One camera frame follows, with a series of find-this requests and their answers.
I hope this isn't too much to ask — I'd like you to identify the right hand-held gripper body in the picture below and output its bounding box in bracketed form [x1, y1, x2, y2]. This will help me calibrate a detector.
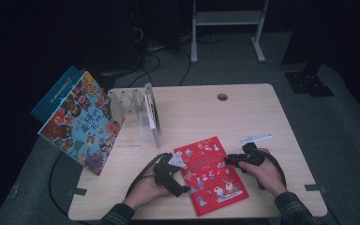
[235, 134, 273, 167]

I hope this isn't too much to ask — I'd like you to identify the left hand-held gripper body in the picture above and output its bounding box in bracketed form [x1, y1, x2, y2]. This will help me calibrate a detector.
[154, 152, 187, 188]

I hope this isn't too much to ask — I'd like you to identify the red picture book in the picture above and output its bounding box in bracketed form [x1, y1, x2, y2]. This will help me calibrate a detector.
[172, 136, 250, 218]

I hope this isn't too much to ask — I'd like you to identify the white caterpillar picture book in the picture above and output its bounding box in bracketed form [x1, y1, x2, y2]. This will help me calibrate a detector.
[143, 92, 158, 131]

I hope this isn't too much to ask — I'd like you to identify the clear acrylic book rack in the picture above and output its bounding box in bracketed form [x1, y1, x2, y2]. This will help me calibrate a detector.
[107, 82, 163, 148]

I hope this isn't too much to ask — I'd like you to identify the animal pattern picture book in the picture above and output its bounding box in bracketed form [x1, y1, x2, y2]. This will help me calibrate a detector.
[37, 70, 126, 176]

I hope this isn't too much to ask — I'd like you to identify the person's right hand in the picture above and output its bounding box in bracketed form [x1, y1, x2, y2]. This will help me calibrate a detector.
[238, 148, 287, 198]

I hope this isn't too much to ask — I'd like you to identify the person's left hand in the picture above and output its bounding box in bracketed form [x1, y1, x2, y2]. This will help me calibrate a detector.
[130, 168, 173, 210]

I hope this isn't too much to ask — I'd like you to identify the grey tape piece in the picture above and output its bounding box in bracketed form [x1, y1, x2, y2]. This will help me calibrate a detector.
[67, 187, 88, 197]
[304, 184, 327, 193]

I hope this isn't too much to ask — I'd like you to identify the black stand base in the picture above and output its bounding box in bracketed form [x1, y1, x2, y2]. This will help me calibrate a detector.
[88, 73, 116, 92]
[284, 62, 336, 98]

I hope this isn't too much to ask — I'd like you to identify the white metal stand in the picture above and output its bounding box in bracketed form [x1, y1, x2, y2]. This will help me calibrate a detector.
[190, 0, 270, 65]

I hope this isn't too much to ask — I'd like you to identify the dark equipment cabinet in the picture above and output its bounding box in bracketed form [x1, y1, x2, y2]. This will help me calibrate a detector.
[83, 0, 144, 74]

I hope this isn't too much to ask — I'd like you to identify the right hand-held gripper cable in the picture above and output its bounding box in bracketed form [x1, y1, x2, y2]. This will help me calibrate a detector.
[262, 152, 288, 190]

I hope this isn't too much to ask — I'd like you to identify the thin black cable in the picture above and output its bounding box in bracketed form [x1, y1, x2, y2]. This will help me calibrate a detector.
[127, 52, 162, 88]
[178, 48, 192, 87]

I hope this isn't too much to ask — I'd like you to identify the long black cable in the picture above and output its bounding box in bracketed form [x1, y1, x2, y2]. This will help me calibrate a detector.
[48, 153, 73, 217]

